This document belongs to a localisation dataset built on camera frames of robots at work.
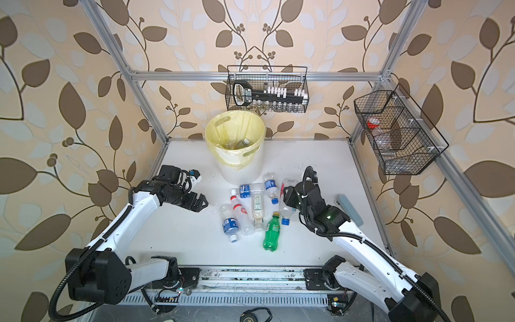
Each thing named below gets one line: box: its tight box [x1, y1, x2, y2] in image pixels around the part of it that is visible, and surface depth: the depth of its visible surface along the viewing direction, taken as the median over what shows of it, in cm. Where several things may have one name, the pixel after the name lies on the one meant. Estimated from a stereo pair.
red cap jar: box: [367, 116, 381, 129], surface depth 84 cm
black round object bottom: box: [240, 307, 273, 322], surface depth 67 cm
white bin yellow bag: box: [204, 110, 267, 186], surface depth 95 cm
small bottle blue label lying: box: [230, 183, 265, 198], surface depth 96 cm
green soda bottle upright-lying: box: [262, 211, 281, 252], surface depth 84 cm
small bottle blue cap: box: [264, 173, 279, 205], surface depth 98 cm
